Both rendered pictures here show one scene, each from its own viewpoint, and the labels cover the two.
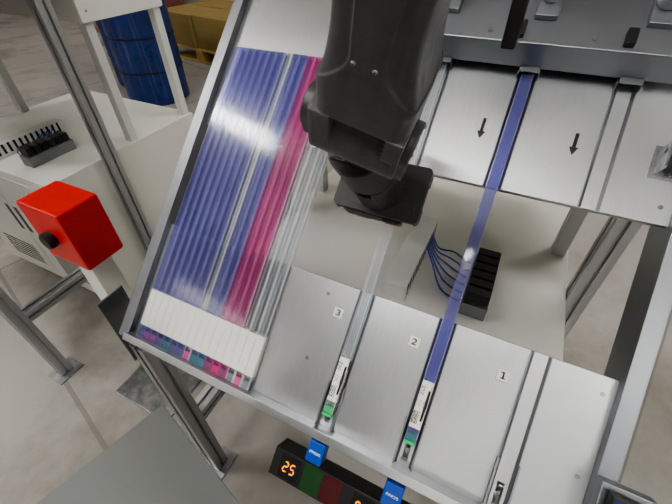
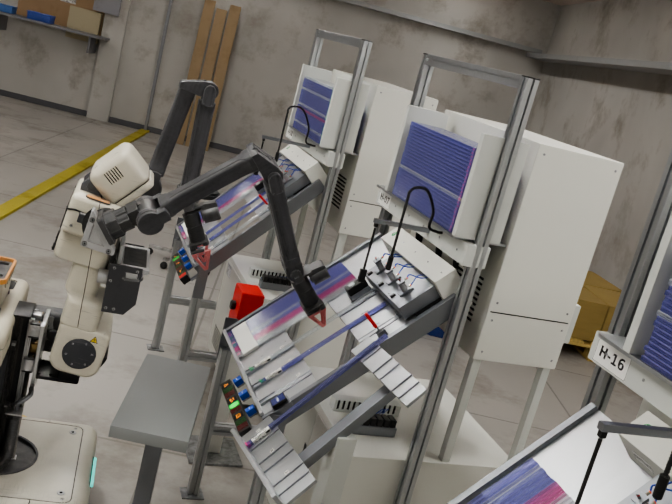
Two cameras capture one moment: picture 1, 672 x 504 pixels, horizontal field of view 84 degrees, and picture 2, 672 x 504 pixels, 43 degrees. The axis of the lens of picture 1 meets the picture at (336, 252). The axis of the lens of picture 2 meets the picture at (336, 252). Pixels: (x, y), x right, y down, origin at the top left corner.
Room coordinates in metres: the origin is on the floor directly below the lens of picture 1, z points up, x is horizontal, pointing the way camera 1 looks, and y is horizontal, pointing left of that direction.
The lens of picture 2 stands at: (-1.65, -1.91, 1.85)
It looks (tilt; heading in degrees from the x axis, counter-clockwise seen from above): 13 degrees down; 42
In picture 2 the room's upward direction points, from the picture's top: 15 degrees clockwise
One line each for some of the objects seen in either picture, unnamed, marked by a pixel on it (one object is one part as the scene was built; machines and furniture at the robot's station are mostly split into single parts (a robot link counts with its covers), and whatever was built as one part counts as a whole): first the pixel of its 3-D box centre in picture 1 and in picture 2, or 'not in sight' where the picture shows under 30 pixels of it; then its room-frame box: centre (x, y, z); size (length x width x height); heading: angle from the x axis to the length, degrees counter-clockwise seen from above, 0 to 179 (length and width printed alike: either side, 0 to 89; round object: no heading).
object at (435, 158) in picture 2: not in sight; (446, 176); (0.65, -0.23, 1.52); 0.51 x 0.13 x 0.27; 63
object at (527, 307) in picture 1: (409, 299); (378, 486); (0.79, -0.24, 0.31); 0.70 x 0.65 x 0.62; 63
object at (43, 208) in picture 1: (124, 309); (230, 372); (0.70, 0.62, 0.39); 0.24 x 0.24 x 0.78; 63
